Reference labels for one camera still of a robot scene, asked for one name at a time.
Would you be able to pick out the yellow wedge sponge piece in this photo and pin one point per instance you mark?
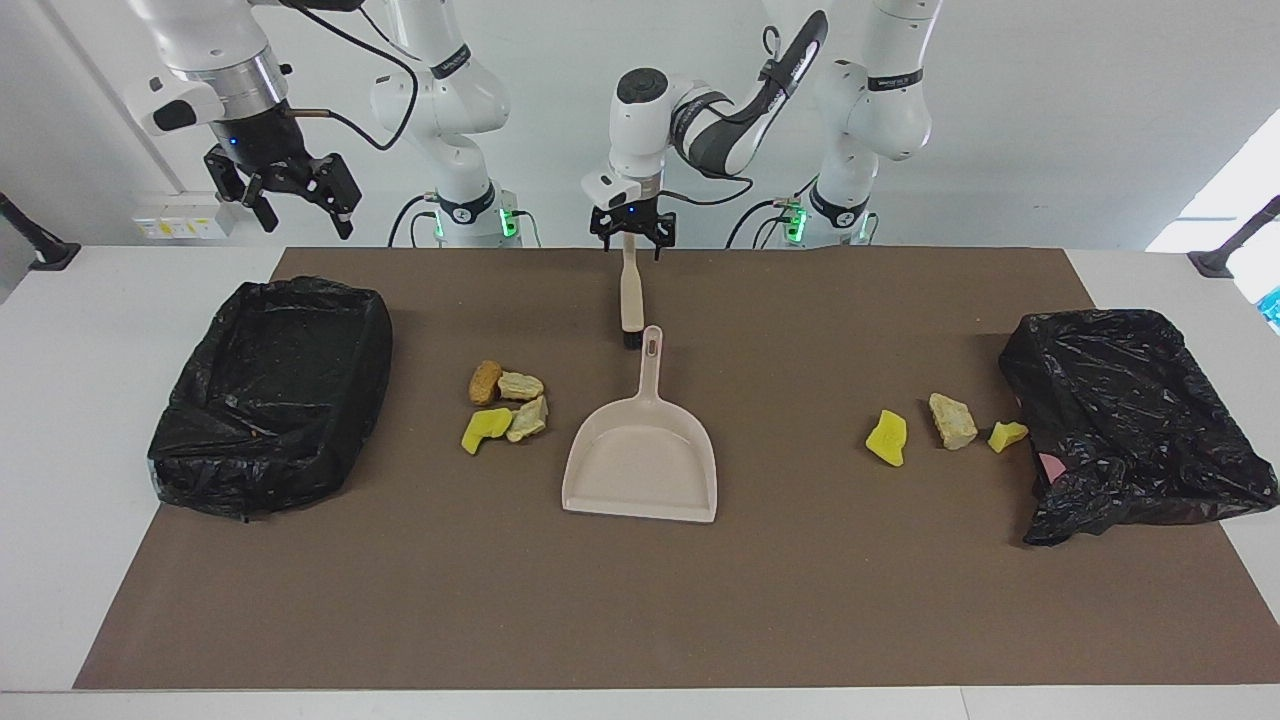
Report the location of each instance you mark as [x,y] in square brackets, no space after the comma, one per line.
[1006,437]

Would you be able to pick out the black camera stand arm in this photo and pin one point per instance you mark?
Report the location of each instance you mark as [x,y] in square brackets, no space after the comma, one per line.
[45,252]
[1215,262]

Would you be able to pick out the beige oval foam piece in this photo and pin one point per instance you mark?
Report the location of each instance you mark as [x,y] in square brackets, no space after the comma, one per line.
[521,386]

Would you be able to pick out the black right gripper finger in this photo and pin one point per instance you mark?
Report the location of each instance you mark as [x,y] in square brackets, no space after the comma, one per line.
[241,182]
[334,182]

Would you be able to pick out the long yellow green sponge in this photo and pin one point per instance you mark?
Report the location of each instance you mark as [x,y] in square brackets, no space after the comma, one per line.
[887,438]

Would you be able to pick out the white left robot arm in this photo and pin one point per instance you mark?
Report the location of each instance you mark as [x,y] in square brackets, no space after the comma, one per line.
[880,110]

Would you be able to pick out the white wall socket box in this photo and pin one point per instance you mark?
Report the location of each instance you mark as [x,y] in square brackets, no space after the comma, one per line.
[180,218]

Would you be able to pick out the blue object at edge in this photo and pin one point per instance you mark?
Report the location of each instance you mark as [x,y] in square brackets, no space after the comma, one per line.
[1272,308]

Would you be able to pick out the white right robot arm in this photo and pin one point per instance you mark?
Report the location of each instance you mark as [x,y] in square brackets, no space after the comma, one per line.
[440,100]

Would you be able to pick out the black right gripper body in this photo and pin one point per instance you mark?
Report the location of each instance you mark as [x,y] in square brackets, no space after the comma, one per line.
[264,137]

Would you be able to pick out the beige layered foam piece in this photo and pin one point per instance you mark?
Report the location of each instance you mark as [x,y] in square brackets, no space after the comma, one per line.
[529,420]

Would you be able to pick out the brown nugget trash piece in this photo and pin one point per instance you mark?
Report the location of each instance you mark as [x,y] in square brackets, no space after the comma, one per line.
[485,383]

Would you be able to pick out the beige hand brush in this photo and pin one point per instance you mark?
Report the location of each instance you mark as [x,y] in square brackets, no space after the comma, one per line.
[631,290]

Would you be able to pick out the notched yellow green sponge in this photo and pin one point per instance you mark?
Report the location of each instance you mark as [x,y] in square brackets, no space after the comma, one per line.
[485,428]

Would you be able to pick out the pink bin with black bag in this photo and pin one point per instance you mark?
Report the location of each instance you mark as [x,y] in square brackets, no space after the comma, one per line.
[1130,420]

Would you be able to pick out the beige plastic dustpan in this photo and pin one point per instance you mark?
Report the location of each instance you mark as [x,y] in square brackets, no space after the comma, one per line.
[640,470]

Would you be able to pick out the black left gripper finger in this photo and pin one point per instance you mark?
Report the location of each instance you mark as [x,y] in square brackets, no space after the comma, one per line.
[602,230]
[662,235]

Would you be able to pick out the brown table mat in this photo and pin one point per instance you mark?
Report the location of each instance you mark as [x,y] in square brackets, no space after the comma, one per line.
[640,600]

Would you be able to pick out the beige rock-like foam chunk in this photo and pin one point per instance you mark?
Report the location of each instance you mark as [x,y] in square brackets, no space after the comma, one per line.
[952,421]

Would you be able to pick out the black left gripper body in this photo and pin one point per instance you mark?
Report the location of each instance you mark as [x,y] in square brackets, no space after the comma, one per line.
[632,218]

